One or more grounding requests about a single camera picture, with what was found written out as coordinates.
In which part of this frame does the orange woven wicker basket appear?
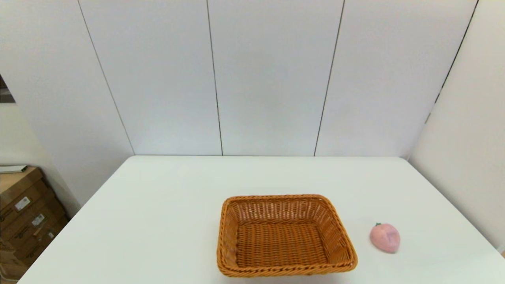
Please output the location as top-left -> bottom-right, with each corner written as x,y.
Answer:
216,194 -> 359,278

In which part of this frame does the pink toy peach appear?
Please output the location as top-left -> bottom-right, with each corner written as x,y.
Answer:
370,222 -> 401,254

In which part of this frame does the cardboard box with white label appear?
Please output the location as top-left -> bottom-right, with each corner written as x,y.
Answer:
0,216 -> 71,263
0,196 -> 66,242
0,166 -> 54,219

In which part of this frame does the plain brown cardboard box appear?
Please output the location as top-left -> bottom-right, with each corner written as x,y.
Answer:
0,249 -> 38,280

